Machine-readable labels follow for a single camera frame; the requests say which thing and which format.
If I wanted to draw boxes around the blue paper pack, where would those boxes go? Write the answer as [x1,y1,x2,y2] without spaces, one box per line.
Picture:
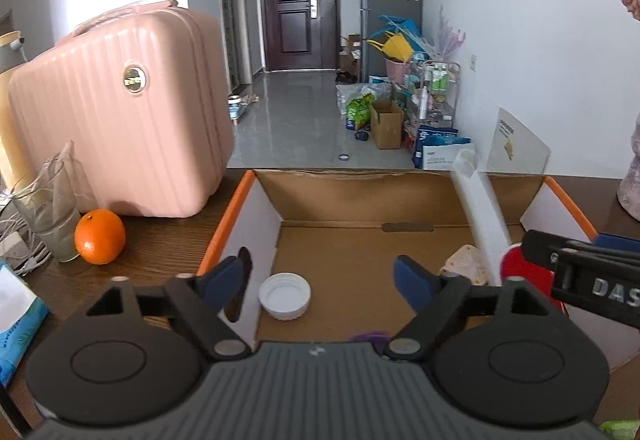
[415,125,471,151]

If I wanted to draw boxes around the white slim bottle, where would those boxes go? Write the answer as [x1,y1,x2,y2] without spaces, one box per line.
[450,145,513,288]

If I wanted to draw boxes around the green printed bag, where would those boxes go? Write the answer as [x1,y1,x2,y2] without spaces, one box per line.
[345,95,377,132]

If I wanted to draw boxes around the blue tissue pack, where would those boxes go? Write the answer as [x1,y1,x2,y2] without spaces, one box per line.
[0,262,50,388]

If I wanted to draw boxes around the white flat box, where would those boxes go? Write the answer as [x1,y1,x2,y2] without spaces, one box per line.
[420,144,476,171]

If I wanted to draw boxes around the pink ribbed suitcase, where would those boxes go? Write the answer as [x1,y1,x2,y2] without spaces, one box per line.
[7,0,236,219]

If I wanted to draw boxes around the yellow thermos jug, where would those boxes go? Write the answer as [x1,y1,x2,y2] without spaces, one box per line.
[0,30,38,191]

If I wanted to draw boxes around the small brown carton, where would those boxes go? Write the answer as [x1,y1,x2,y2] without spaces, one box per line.
[370,100,406,151]

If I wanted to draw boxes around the beige patterned pouch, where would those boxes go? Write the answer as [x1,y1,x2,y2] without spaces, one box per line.
[440,244,488,286]

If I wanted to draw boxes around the metal wire rack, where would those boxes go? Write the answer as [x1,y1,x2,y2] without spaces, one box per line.
[405,60,462,141]

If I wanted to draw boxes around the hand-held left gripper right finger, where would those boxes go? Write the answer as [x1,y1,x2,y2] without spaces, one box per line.
[382,256,568,362]

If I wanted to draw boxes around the white leaning board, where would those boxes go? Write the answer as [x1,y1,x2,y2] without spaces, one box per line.
[486,106,552,176]

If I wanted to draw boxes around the grey side door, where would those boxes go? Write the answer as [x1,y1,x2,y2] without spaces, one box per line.
[219,0,251,91]

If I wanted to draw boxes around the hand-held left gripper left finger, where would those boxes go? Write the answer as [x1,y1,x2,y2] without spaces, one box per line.
[85,246,253,362]

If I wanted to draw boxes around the dark brown entrance door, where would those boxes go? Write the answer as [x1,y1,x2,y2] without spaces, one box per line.
[257,0,341,73]

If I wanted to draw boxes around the stacked brown cartons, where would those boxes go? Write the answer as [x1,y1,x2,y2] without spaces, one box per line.
[340,34,362,76]

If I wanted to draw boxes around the white charging cables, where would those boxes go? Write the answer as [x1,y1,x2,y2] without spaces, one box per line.
[0,185,51,276]

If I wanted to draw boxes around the clear drinking glass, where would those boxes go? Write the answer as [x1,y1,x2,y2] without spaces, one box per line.
[10,142,83,263]

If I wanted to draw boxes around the white bottle cap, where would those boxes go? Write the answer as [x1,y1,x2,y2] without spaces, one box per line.
[258,272,312,321]

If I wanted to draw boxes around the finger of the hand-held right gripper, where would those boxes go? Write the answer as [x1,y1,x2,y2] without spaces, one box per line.
[520,230,640,273]
[596,233,640,253]

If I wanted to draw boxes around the pink plastic bucket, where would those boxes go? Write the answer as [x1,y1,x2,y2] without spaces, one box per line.
[384,57,412,83]

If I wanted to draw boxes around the red round lid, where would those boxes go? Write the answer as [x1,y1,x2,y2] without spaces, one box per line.
[501,242,568,318]

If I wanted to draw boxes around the cardboard box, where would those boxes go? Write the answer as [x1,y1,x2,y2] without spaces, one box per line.
[197,168,640,371]

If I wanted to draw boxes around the blue plastic stools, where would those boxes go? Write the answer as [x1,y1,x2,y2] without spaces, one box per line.
[377,14,428,51]

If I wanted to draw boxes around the clear plastic floor bag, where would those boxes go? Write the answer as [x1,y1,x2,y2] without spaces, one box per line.
[336,82,393,116]

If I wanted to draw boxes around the pink textured vase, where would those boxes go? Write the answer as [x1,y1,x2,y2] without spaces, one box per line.
[616,112,640,222]

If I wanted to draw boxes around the orange fruit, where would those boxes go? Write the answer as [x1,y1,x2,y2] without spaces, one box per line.
[74,208,127,266]

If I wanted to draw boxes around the purple dried grass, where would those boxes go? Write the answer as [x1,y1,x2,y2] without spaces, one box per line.
[432,5,466,61]

